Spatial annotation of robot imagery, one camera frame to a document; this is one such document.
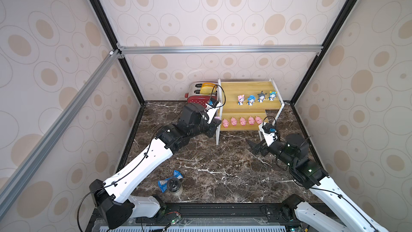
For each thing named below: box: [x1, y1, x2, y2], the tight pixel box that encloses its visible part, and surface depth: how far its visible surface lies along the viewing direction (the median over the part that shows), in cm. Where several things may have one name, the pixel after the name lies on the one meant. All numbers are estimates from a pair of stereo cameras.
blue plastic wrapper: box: [157, 170, 184, 197], surface depth 74 cm
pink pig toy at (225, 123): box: [222, 118, 230, 128], surface depth 87 cm
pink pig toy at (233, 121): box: [230, 116, 238, 127], surface depth 88 cm
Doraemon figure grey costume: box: [257, 90, 268, 104], surface depth 74 cm
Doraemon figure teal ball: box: [268, 91, 278, 102], surface depth 75 cm
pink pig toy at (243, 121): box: [239, 116, 247, 127], surface depth 89 cm
